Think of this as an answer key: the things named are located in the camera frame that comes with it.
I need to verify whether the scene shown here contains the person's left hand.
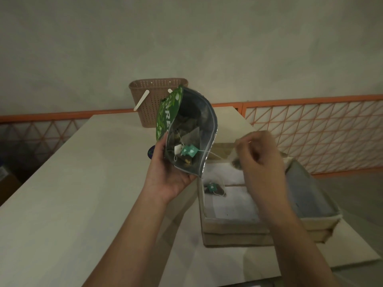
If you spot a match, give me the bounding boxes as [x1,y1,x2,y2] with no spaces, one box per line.
[143,131,198,204]

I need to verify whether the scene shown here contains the person's right hand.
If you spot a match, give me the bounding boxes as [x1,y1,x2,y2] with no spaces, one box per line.
[233,130,300,228]

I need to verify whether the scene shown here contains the pile of green tea bags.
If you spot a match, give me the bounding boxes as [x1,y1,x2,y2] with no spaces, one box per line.
[167,107,207,168]

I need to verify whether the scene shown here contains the beige fabric storage box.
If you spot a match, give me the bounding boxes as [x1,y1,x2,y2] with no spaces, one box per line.
[197,142,342,248]

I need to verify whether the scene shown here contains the green tea pouch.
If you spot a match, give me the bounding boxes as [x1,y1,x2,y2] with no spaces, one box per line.
[155,84,218,178]

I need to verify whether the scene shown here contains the person's left forearm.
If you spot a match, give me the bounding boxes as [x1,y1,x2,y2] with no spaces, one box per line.
[82,188,180,287]

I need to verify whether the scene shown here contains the brown perforated plastic basket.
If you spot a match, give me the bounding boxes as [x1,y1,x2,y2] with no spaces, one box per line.
[128,77,189,128]

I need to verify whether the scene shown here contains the orange metal mesh fence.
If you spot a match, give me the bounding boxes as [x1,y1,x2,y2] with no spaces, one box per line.
[0,94,383,177]

